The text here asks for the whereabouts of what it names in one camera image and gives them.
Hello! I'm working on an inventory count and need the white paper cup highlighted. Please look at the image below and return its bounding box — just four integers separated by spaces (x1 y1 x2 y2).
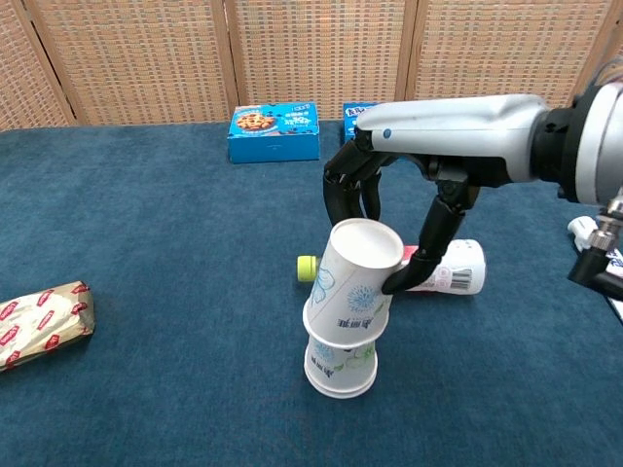
304 337 380 392
302 217 406 350
307 380 378 401

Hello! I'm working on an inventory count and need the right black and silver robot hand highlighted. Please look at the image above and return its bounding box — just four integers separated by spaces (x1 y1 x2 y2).
321 93 552 297

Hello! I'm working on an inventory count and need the plastic bottle with green cap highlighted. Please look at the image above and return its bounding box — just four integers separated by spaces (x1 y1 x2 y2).
296 237 488 296

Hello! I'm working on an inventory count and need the black cable with metal connector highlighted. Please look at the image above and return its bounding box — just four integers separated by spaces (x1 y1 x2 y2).
567 197 623 299

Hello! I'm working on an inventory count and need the blue carpet table cover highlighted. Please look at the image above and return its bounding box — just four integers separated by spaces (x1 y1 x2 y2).
0 118 623 467

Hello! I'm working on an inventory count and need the white toothpaste tube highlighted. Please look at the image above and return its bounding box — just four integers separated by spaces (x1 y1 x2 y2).
567 215 623 323

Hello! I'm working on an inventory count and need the blue and brown cookie box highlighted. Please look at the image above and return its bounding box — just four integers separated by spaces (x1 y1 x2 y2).
342 101 382 145

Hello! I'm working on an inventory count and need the gold and red snack package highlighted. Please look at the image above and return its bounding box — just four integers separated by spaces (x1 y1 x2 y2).
0 279 95 374

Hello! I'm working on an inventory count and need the woven bamboo folding screen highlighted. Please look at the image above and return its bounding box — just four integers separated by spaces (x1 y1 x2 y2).
0 0 623 131

